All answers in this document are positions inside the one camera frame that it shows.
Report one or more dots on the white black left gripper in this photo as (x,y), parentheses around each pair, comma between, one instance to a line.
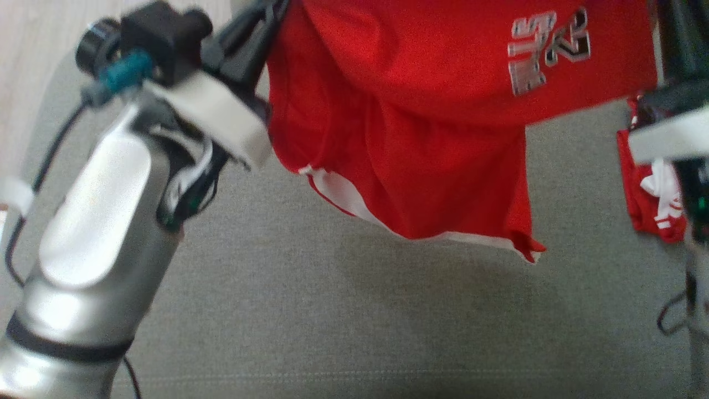
(221,113)

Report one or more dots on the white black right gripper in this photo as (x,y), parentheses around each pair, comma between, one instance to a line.
(676,136)

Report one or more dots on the red Bulls basketball jersey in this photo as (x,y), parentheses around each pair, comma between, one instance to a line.
(637,210)

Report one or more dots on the red basketball shorts white trim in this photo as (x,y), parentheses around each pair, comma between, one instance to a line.
(421,111)

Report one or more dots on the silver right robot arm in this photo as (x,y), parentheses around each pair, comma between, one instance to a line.
(699,310)

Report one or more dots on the grey sofa seat cushion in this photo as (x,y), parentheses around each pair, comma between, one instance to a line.
(332,310)

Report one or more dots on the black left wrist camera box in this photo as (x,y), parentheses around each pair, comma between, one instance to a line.
(160,33)

